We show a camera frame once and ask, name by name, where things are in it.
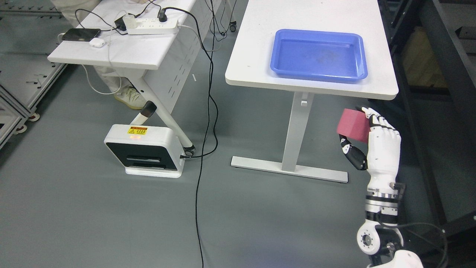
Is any white side desk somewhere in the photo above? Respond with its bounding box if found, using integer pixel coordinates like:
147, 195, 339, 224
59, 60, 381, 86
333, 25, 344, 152
48, 0, 221, 156

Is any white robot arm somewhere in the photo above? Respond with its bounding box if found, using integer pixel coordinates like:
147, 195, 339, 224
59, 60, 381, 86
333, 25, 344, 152
356, 183, 423, 268

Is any person's shoe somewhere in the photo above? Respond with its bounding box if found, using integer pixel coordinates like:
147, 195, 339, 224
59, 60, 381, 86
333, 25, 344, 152
113, 87, 146, 110

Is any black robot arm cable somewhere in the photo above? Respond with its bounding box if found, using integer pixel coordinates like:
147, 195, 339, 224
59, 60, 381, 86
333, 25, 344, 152
376, 223, 448, 268

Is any black power adapter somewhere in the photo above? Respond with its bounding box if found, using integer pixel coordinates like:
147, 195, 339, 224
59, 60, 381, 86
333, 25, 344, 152
114, 15, 126, 32

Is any white table with tray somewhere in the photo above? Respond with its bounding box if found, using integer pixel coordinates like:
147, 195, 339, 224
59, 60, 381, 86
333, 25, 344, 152
225, 0, 399, 183

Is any long black power cable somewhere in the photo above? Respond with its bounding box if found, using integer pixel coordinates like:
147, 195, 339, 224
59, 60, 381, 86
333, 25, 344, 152
158, 0, 223, 268

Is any white earbuds case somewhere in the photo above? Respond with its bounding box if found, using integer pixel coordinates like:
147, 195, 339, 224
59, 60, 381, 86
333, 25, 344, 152
89, 38, 106, 48

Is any white floor device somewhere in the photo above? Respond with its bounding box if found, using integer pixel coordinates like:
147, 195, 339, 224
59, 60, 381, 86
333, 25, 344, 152
104, 101, 185, 178

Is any blue plastic tray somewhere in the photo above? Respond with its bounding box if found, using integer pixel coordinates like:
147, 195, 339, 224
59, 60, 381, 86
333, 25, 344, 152
269, 29, 368, 83

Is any aluminium frame rack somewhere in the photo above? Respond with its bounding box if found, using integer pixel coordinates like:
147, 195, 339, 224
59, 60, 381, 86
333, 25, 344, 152
0, 0, 70, 147

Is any black metal shelf right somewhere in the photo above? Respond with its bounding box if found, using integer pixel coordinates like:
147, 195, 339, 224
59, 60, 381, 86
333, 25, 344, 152
379, 0, 475, 267

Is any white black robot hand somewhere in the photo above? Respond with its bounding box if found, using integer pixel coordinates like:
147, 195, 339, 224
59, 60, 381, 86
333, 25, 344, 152
338, 107, 401, 194

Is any pink foam block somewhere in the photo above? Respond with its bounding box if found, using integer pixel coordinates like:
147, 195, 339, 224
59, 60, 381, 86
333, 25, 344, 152
337, 109, 370, 144

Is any black smartphone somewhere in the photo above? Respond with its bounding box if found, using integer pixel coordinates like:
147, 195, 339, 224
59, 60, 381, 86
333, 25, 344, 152
61, 28, 102, 41

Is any white power strip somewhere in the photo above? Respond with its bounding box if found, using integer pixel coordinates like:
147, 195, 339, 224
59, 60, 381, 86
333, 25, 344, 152
123, 16, 179, 35

